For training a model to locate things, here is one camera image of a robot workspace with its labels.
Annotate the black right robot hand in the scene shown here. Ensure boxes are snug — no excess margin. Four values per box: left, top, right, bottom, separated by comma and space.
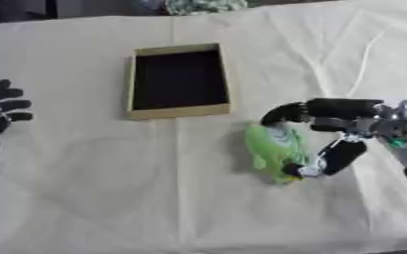
259, 97, 395, 180

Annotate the green soft toy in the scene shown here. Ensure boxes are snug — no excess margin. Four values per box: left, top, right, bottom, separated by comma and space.
243, 122, 312, 186

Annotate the tan cardboard box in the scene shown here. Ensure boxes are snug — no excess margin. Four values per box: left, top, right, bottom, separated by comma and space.
123, 42, 233, 121

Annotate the green patterned bag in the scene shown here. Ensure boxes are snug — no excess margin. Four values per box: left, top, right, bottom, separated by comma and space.
163, 0, 251, 16

